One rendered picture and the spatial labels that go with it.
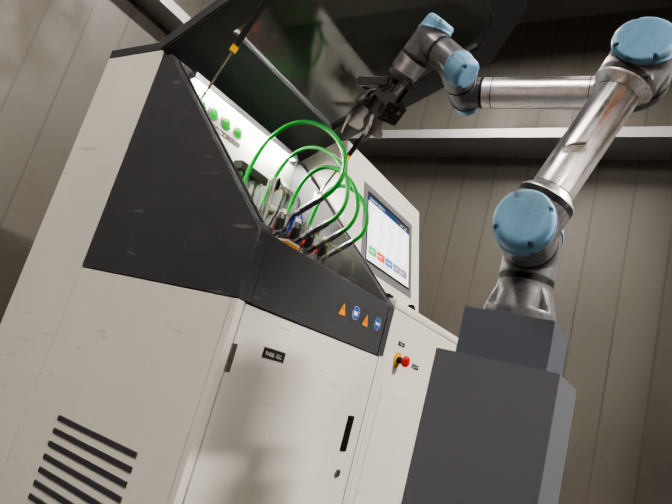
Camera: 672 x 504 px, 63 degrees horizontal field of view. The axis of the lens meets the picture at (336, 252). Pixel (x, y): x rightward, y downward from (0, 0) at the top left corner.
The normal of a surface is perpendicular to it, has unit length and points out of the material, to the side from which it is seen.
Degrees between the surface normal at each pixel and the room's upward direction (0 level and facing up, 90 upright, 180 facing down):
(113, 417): 90
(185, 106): 90
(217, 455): 90
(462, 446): 90
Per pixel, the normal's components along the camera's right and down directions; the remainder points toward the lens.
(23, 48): 0.84, 0.11
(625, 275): -0.48, -0.33
